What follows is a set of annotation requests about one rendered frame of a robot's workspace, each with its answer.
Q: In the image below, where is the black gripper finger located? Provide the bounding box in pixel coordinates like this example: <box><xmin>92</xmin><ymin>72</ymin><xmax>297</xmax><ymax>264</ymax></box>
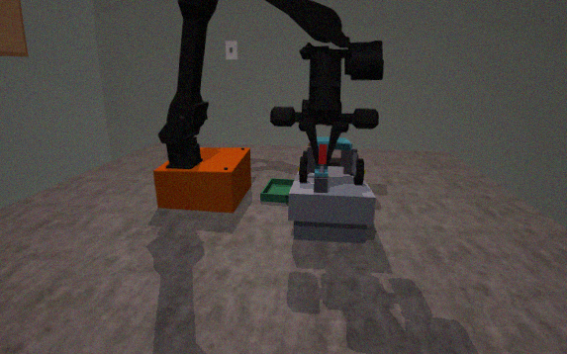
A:
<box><xmin>299</xmin><ymin>124</ymin><xmax>319</xmax><ymax>165</ymax></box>
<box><xmin>327</xmin><ymin>125</ymin><xmax>348</xmax><ymax>166</ymax></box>

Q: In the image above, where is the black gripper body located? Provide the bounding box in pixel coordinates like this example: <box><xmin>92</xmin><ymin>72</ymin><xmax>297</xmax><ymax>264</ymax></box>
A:
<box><xmin>270</xmin><ymin>75</ymin><xmax>379</xmax><ymax>130</ymax></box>

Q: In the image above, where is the green tray rim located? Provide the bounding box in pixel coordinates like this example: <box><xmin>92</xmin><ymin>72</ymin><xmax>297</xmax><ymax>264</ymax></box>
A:
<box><xmin>260</xmin><ymin>178</ymin><xmax>294</xmax><ymax>204</ymax></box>

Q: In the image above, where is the green tray floor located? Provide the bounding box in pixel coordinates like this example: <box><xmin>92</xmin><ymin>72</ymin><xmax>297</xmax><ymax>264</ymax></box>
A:
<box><xmin>267</xmin><ymin>184</ymin><xmax>292</xmax><ymax>195</ymax></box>

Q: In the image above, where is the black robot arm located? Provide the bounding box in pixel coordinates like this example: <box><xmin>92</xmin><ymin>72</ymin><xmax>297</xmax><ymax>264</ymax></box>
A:
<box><xmin>158</xmin><ymin>0</ymin><xmax>384</xmax><ymax>169</ymax></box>

